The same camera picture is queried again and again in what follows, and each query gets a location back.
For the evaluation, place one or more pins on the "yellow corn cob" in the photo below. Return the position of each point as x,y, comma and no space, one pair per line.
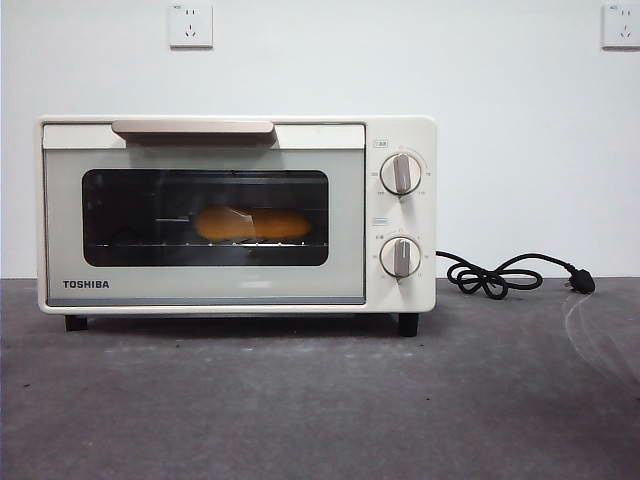
280,225

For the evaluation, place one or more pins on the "glass oven door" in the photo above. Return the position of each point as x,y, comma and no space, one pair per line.
65,225

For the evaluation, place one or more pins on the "cream oven knob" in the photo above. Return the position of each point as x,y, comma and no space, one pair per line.
401,174
401,257

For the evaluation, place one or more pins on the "cream Toshiba toaster oven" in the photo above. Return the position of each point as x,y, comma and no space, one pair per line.
427,210

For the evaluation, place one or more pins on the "black oven foot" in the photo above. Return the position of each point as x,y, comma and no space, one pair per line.
408,325
76,324

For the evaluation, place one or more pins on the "white wall socket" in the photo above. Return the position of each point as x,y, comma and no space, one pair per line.
622,25
191,25

